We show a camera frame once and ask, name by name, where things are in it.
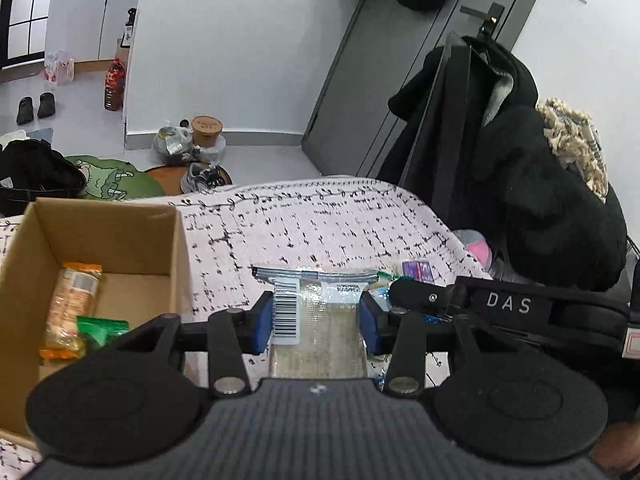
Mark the brown cardboard box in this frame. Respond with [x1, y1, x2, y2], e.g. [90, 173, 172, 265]
[0, 197, 193, 453]

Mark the clear plastic container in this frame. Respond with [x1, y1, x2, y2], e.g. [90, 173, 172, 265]
[192, 135, 227, 164]

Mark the pink plush toy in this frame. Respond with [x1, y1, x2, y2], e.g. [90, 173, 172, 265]
[452, 229, 496, 266]

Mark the black framed window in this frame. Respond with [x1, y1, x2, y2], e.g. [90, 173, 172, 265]
[0, 0, 68, 68]

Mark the purple snack packet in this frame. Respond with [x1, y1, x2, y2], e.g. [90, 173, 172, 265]
[401, 259, 436, 283]

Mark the red drink bottle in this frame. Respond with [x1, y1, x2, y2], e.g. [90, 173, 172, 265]
[104, 57, 126, 112]

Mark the orange cracker packet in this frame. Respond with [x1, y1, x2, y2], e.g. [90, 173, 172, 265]
[39, 261, 103, 361]

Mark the green cartoon cushion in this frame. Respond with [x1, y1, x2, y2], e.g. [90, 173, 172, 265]
[65, 155, 166, 202]

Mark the black coat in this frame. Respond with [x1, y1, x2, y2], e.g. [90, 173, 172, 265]
[389, 35, 540, 241]

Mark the grey sneaker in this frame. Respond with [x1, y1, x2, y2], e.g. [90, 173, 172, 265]
[180, 162, 226, 193]

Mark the black door handle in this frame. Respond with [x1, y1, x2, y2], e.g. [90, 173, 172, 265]
[460, 2, 506, 41]

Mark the white cabinet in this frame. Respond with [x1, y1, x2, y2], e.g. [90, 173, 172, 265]
[46, 0, 151, 63]

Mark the red printed plastic bag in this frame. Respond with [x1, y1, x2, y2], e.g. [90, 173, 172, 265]
[44, 50, 75, 86]

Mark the dark grey door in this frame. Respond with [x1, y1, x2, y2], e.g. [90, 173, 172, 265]
[302, 0, 553, 181]

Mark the dark glass bottle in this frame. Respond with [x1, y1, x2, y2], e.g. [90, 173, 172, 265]
[121, 8, 138, 48]

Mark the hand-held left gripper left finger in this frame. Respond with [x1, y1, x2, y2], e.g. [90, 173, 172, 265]
[107, 291, 275, 398]

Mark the brown paper cup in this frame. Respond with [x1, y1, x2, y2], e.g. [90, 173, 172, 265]
[191, 116, 223, 147]

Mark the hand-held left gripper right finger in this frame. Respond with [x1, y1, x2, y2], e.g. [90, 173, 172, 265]
[359, 291, 473, 397]

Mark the clear wafer packet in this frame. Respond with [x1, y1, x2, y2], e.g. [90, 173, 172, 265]
[251, 265, 387, 382]

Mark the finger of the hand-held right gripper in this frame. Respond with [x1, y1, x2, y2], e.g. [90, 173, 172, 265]
[389, 279, 466, 315]

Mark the clear plastic trash bag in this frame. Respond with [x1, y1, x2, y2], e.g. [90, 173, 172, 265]
[152, 122, 196, 166]

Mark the beige shaggy fur trim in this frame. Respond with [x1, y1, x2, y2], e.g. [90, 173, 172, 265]
[536, 97, 610, 203]

